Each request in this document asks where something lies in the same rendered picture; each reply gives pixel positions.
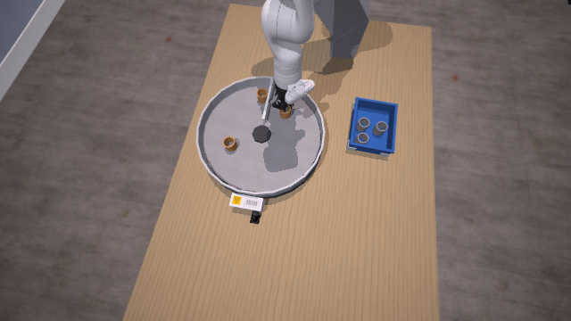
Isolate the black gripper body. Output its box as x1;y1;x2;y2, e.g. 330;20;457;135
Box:
275;83;287;101

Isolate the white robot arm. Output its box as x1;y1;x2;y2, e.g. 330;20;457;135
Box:
261;0;315;104

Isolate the bronze bushing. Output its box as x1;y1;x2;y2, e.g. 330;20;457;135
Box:
223;136;237;152
279;104;291;119
256;88;268;103

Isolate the blue crate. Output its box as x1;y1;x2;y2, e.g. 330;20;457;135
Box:
346;98;398;157

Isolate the grey metal sleeve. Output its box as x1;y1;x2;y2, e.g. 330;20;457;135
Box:
356;118;370;132
354;133;368;144
372;121;388;136

